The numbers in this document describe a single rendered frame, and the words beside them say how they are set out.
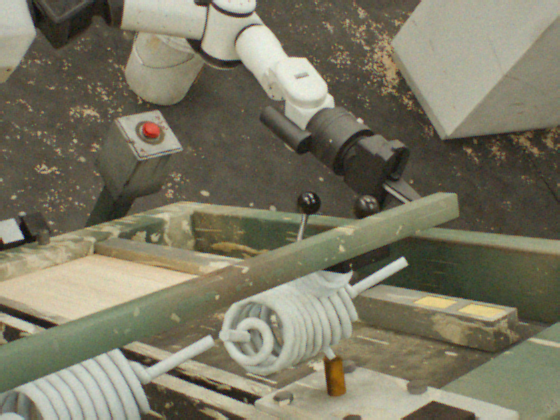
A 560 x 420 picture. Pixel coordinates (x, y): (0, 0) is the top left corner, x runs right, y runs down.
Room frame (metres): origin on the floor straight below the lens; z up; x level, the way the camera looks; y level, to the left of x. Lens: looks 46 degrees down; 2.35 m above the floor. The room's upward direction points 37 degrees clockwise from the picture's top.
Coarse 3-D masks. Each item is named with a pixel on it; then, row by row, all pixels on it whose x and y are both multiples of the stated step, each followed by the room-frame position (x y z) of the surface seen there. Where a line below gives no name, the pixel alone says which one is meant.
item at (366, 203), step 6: (360, 198) 0.92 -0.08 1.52; (366, 198) 0.93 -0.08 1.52; (372, 198) 0.93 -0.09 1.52; (354, 204) 0.92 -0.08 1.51; (360, 204) 0.92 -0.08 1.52; (366, 204) 0.92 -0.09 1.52; (372, 204) 0.92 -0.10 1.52; (354, 210) 0.91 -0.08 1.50; (360, 210) 0.91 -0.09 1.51; (366, 210) 0.91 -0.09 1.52; (372, 210) 0.92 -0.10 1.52; (378, 210) 0.93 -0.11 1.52; (360, 216) 0.91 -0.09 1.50; (366, 216) 0.91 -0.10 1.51; (354, 276) 0.85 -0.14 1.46
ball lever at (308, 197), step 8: (304, 192) 0.96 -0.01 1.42; (312, 192) 0.97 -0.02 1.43; (304, 200) 0.95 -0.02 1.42; (312, 200) 0.95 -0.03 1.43; (320, 200) 0.97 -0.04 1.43; (304, 208) 0.94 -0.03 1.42; (312, 208) 0.95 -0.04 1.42; (304, 216) 0.94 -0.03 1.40; (304, 224) 0.93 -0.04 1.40; (296, 240) 0.91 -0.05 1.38
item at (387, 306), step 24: (120, 240) 1.04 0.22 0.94; (168, 264) 0.94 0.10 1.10; (192, 264) 0.92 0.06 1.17; (216, 264) 0.92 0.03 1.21; (384, 288) 0.84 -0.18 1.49; (360, 312) 0.80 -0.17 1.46; (384, 312) 0.79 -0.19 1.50; (408, 312) 0.78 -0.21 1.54; (432, 312) 0.77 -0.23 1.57; (456, 312) 0.77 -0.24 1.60; (504, 312) 0.78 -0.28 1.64; (432, 336) 0.76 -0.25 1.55; (456, 336) 0.76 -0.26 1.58; (480, 336) 0.75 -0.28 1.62; (504, 336) 0.76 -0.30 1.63
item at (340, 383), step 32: (384, 256) 0.47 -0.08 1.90; (320, 288) 0.45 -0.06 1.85; (0, 320) 0.58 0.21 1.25; (32, 320) 0.61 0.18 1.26; (64, 320) 0.60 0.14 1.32; (128, 352) 0.54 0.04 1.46; (160, 352) 0.54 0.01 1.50; (160, 384) 0.47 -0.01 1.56; (192, 384) 0.48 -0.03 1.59; (224, 384) 0.49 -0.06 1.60; (256, 384) 0.49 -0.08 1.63; (320, 384) 0.45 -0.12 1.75; (352, 384) 0.46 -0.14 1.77; (384, 384) 0.46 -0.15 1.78; (416, 384) 0.46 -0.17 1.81; (160, 416) 0.46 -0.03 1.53; (192, 416) 0.45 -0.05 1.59; (224, 416) 0.44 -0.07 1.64; (256, 416) 0.43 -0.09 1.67; (288, 416) 0.40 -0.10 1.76; (320, 416) 0.40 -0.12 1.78; (352, 416) 0.40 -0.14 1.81; (384, 416) 0.41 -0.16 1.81; (480, 416) 0.43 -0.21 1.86; (512, 416) 0.44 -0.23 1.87
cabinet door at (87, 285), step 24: (72, 264) 0.94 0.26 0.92; (96, 264) 0.95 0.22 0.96; (120, 264) 0.95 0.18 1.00; (144, 264) 0.96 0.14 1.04; (0, 288) 0.81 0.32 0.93; (24, 288) 0.82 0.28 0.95; (48, 288) 0.82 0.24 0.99; (72, 288) 0.83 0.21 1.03; (96, 288) 0.84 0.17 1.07; (120, 288) 0.84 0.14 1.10; (144, 288) 0.85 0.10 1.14; (72, 312) 0.73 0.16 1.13
